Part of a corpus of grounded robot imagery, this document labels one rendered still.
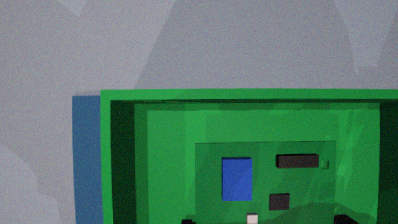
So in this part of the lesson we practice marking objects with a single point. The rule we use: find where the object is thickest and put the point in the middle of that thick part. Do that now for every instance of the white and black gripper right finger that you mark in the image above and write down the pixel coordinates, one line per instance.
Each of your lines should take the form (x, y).
(343, 219)

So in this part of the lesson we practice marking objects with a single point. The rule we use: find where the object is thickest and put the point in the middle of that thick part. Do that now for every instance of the green circuit board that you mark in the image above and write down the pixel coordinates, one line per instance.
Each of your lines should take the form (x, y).
(265, 182)

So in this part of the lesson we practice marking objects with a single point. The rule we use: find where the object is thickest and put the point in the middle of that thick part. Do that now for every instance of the green bin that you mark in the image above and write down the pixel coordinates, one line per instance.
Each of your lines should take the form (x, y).
(148, 141)

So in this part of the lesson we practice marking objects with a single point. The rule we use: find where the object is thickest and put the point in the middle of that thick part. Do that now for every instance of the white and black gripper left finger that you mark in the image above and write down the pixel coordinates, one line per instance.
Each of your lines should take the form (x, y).
(187, 221)

